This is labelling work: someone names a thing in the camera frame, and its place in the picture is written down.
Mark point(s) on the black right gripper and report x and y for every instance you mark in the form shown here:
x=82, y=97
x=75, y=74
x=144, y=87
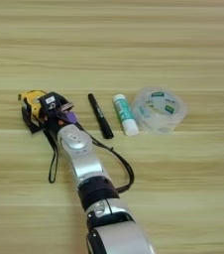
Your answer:
x=58, y=120

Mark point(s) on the yellow black tape measure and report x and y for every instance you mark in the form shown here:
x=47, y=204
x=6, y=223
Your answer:
x=33, y=101

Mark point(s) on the white teal glue stick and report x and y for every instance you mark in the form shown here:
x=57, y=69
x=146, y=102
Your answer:
x=125, y=114

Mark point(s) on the clear packing tape roll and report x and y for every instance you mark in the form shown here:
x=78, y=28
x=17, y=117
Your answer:
x=158, y=110

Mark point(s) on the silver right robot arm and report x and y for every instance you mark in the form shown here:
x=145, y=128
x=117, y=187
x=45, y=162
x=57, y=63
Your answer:
x=84, y=162

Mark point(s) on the small black box white label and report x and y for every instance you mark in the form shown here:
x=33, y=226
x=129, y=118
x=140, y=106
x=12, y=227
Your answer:
x=49, y=101

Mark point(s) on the purple rectangular block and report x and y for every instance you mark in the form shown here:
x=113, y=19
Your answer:
x=71, y=117

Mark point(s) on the black marker pen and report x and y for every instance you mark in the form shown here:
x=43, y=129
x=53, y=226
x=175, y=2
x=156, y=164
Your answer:
x=100, y=116

